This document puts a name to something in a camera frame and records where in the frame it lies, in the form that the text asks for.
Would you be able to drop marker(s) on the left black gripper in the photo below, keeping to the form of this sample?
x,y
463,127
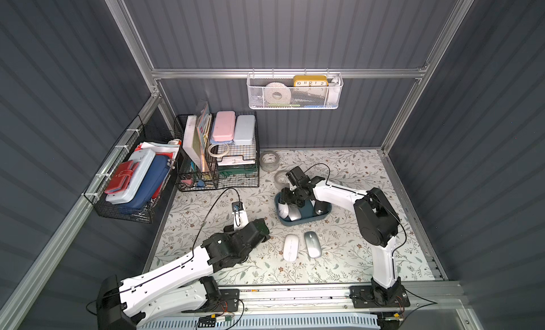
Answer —
x,y
259,230

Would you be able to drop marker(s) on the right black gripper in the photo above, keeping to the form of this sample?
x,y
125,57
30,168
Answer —
x,y
299,198

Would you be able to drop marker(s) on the teal plastic storage box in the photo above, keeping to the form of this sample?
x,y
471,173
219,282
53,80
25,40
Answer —
x,y
307,212

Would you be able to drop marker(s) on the black computer mouse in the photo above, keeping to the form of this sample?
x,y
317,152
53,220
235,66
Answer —
x,y
321,208

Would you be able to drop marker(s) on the silver grey computer mouse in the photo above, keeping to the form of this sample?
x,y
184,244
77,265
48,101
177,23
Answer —
x,y
313,245

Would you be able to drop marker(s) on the white round computer mouse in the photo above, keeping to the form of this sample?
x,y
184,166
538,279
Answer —
x,y
283,211

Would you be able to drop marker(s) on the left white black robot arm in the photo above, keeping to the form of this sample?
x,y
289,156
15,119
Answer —
x,y
186,284

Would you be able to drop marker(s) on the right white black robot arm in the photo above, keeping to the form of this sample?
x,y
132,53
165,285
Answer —
x,y
377,221

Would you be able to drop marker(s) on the clear tape roll front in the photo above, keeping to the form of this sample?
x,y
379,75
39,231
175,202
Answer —
x,y
281,180

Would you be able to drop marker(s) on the clear tape roll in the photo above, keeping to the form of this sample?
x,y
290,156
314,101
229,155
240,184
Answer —
x,y
281,180
269,161

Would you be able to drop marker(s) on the clear tape roll rear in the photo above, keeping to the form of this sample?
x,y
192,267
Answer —
x,y
269,161

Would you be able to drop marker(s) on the light blue pencil case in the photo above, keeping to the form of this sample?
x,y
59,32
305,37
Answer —
x,y
244,130

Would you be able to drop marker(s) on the pink pencil case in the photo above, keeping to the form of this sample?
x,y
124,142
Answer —
x,y
224,126

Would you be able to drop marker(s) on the white tape roll in basket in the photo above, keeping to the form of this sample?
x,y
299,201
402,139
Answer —
x,y
277,93

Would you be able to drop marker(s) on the dark blue pouch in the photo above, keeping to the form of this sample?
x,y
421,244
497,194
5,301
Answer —
x,y
153,181

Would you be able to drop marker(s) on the yellow digital clock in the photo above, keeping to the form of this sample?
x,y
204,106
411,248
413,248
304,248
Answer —
x,y
310,81

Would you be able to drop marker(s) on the upright books and folders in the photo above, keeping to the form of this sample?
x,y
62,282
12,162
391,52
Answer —
x,y
196,134

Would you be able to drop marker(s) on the white flat case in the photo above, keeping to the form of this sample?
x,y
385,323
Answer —
x,y
144,158

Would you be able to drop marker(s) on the red wallet pouch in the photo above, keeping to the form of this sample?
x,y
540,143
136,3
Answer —
x,y
121,178

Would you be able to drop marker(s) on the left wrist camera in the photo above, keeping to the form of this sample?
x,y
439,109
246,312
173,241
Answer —
x,y
240,216

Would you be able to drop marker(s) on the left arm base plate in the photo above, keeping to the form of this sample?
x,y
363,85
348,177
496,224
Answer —
x,y
227,301

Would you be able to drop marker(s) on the black wire desk organizer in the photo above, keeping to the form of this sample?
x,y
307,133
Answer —
x,y
230,165

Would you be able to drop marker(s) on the white wire wall basket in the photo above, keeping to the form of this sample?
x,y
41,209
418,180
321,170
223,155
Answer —
x,y
303,98

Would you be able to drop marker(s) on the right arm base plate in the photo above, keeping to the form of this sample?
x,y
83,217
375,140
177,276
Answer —
x,y
368,296

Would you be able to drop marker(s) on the black wire side basket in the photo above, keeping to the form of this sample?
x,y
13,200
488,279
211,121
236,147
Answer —
x,y
161,140

